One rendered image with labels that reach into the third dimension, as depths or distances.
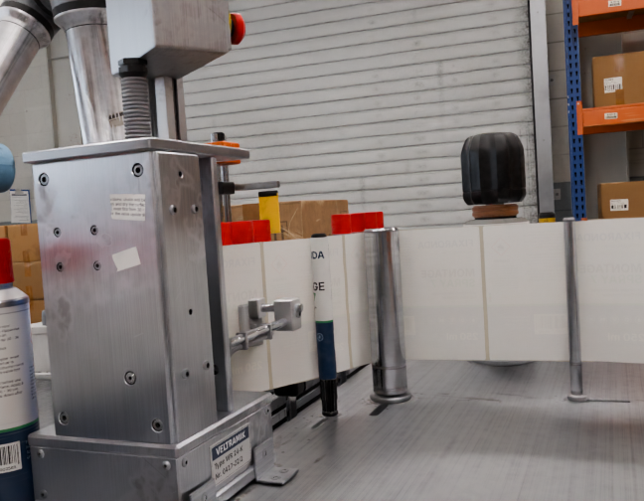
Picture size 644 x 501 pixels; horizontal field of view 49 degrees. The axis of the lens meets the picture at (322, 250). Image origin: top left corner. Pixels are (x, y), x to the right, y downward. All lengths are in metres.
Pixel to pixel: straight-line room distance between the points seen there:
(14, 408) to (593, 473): 0.43
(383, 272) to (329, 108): 4.82
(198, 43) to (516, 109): 4.52
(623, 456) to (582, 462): 0.04
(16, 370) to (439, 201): 4.86
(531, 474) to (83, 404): 0.33
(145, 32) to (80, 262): 0.42
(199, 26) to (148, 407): 0.51
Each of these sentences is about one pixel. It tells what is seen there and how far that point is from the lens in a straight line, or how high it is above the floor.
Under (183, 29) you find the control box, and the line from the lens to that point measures 0.86.
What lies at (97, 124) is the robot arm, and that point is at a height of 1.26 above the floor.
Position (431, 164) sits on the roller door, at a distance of 5.32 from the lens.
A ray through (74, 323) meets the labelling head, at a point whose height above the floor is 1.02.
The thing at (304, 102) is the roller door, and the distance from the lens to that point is 5.63.
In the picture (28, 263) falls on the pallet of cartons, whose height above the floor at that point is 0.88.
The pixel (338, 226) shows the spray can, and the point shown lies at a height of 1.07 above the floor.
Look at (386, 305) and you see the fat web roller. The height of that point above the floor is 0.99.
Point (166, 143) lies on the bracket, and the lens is 0.48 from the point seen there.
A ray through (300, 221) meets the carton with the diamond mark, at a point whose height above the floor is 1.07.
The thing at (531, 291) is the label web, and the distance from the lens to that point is 0.77.
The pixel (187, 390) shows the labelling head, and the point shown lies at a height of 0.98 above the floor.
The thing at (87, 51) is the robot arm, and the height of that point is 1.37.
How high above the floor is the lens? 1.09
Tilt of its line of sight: 3 degrees down
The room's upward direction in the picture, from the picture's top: 4 degrees counter-clockwise
